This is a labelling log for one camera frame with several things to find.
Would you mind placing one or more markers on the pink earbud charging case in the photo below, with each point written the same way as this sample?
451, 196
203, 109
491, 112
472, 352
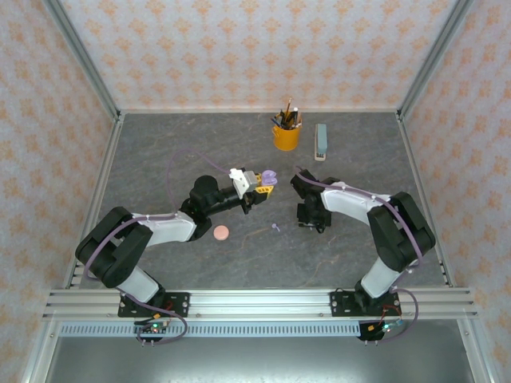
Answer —
221, 233

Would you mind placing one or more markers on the brown pencil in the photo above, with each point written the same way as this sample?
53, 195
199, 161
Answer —
287, 105

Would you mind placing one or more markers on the purple earbud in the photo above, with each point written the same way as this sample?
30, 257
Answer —
275, 227

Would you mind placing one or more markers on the aluminium back rail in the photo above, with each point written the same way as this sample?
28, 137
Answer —
259, 110

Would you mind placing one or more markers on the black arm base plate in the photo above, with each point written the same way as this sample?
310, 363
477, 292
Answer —
341, 303
179, 303

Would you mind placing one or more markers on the aluminium frame post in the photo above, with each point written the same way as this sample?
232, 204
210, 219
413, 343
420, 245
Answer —
84, 60
432, 60

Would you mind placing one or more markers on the purple earbud charging case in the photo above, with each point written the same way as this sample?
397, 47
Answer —
269, 177

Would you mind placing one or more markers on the aluminium frame leg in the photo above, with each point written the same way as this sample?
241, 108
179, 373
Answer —
40, 355
475, 355

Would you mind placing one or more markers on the small circuit board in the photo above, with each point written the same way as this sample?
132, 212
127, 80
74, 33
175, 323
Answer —
387, 327
153, 328

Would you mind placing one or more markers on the aluminium side rail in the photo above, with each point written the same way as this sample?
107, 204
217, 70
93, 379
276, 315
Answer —
412, 159
108, 159

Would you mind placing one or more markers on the yellow pen cup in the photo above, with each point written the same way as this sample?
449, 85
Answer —
286, 139

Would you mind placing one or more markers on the grey metal panel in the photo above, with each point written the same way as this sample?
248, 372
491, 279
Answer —
259, 361

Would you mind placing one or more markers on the black pen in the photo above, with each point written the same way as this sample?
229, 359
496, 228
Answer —
283, 118

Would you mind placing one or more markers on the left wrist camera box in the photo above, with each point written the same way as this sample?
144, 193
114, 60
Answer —
240, 183

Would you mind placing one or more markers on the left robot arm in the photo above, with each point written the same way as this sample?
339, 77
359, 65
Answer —
116, 247

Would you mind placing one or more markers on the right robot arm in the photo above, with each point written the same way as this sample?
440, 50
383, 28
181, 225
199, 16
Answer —
403, 231

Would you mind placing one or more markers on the grey-blue stapler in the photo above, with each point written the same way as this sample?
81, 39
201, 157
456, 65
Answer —
321, 139

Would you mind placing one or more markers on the blue pen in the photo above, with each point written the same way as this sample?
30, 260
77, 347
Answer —
276, 120

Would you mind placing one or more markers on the white-tipped pen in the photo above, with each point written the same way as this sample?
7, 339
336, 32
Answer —
295, 112

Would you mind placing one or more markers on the aluminium mounting rail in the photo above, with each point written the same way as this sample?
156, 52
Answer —
259, 303

